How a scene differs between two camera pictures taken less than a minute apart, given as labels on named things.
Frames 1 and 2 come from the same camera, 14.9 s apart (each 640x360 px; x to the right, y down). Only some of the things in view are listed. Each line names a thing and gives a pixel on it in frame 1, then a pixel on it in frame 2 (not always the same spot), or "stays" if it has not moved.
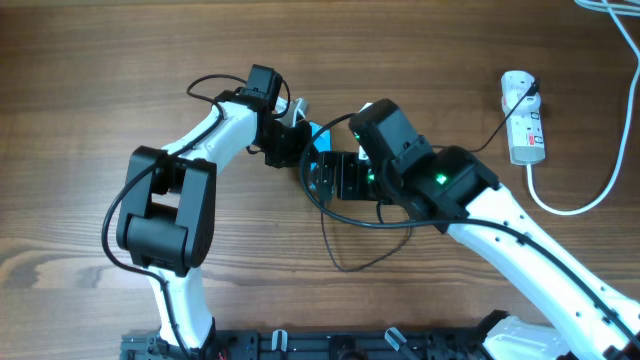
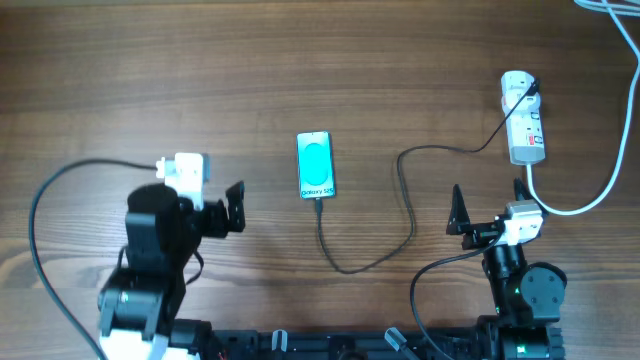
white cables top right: (627, 7) stays
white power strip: (525, 123) stays
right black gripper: (348, 163) -> (460, 216)
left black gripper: (302, 131) -> (214, 224)
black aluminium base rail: (319, 343) stays
